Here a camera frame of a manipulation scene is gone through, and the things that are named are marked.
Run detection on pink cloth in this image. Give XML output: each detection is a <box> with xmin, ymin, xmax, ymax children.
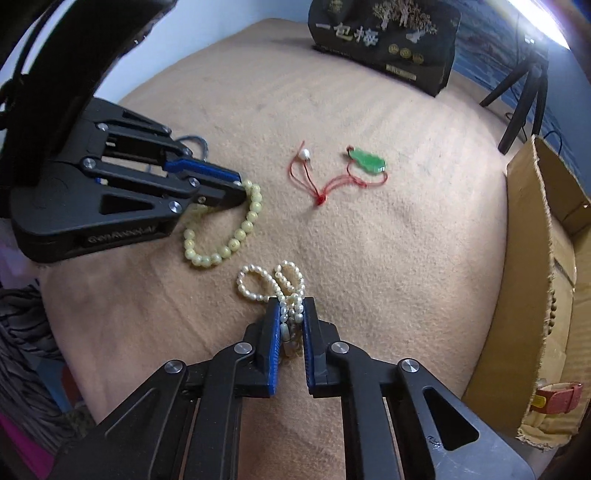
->
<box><xmin>0</xmin><ymin>413</ymin><xmax>54</xmax><ymax>480</ymax></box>

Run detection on green jade pendant red cord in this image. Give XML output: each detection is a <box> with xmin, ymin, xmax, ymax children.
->
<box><xmin>289</xmin><ymin>140</ymin><xmax>389</xmax><ymax>208</ymax></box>

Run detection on grey striped cloth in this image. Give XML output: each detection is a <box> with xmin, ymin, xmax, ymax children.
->
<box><xmin>0</xmin><ymin>285</ymin><xmax>95</xmax><ymax>446</ymax></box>

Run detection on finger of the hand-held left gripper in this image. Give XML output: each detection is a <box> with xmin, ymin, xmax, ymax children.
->
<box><xmin>90</xmin><ymin>99</ymin><xmax>243</xmax><ymax>184</ymax></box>
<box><xmin>79</xmin><ymin>156</ymin><xmax>247</xmax><ymax>217</ymax></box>

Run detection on pale yellow bead bracelet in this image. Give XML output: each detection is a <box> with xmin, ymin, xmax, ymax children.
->
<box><xmin>183</xmin><ymin>179</ymin><xmax>264</xmax><ymax>268</ymax></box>

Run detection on tan blanket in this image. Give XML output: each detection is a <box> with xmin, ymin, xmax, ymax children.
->
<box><xmin>38</xmin><ymin>17</ymin><xmax>580</xmax><ymax>480</ymax></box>

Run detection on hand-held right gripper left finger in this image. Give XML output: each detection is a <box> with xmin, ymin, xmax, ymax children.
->
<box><xmin>46</xmin><ymin>298</ymin><xmax>282</xmax><ymax>480</ymax></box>

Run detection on black printed bag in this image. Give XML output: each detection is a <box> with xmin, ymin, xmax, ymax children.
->
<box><xmin>307</xmin><ymin>0</ymin><xmax>462</xmax><ymax>97</ymax></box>

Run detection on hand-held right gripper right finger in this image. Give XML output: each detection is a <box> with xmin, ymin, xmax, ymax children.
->
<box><xmin>302</xmin><ymin>296</ymin><xmax>509</xmax><ymax>480</ymax></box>

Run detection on black tripod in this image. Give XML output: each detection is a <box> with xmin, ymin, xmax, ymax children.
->
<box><xmin>479</xmin><ymin>44</ymin><xmax>551</xmax><ymax>156</ymax></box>

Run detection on blue grey cord loop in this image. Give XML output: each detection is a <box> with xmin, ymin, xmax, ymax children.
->
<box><xmin>177</xmin><ymin>134</ymin><xmax>209</xmax><ymax>161</ymax></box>

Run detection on white pearl necklace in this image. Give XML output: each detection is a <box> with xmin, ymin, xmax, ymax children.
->
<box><xmin>237</xmin><ymin>260</ymin><xmax>308</xmax><ymax>359</ymax></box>

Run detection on cardboard box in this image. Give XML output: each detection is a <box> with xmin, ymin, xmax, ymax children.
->
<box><xmin>462</xmin><ymin>134</ymin><xmax>591</xmax><ymax>445</ymax></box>

